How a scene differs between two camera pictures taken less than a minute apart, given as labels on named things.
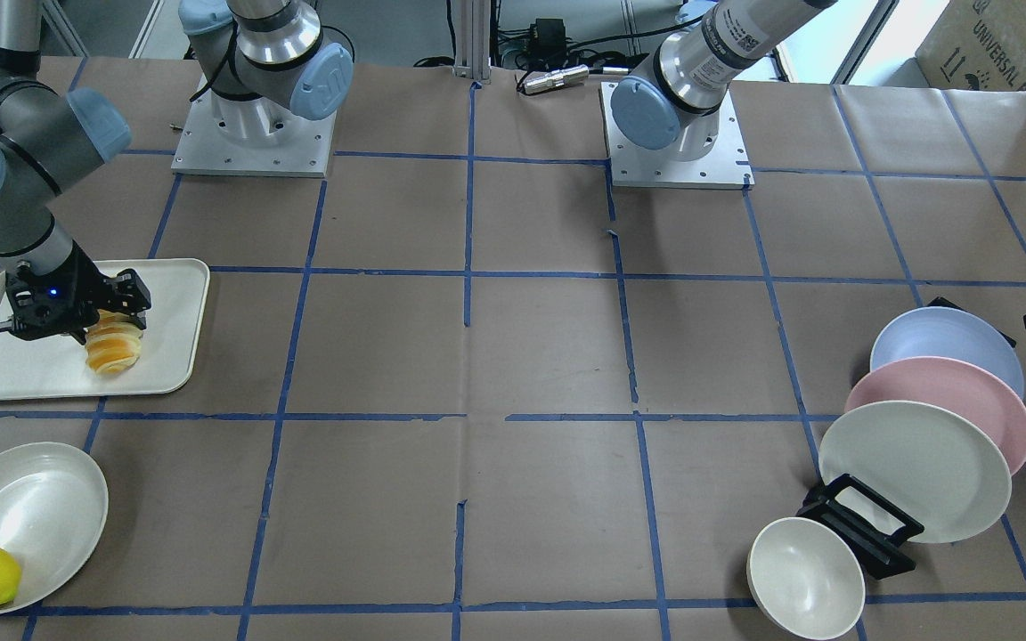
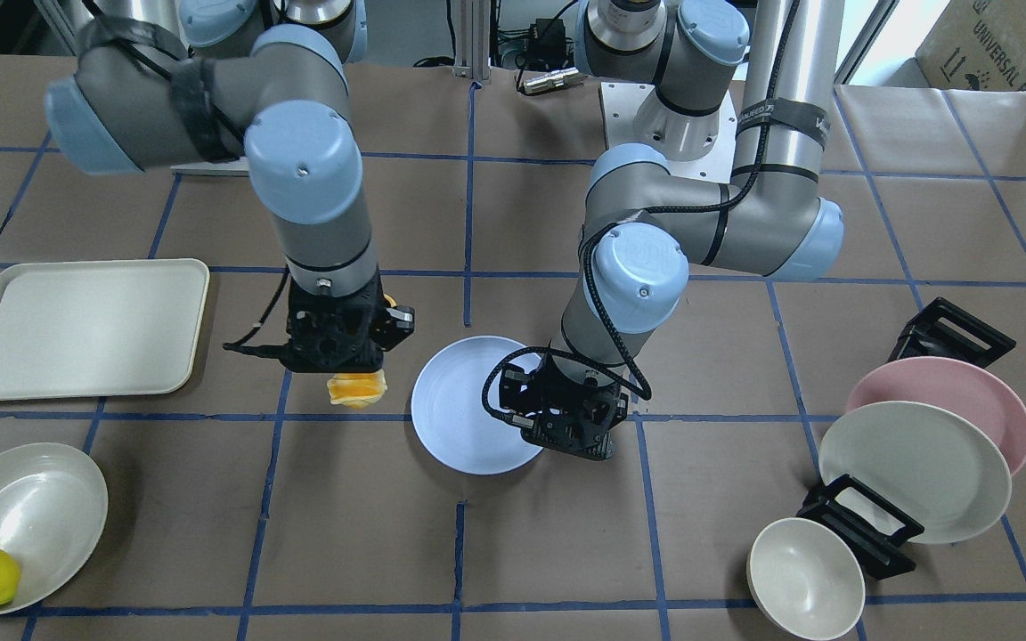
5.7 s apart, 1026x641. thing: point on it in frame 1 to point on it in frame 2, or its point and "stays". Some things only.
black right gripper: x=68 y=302 to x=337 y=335
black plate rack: x=881 y=554 stays
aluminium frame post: x=472 y=28 stays
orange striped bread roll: x=113 y=344 to x=359 y=389
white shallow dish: x=45 y=503 stays
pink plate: x=954 y=385 stays
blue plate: x=947 y=332 to x=449 y=413
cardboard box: x=1001 y=44 stays
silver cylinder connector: x=566 y=76 stays
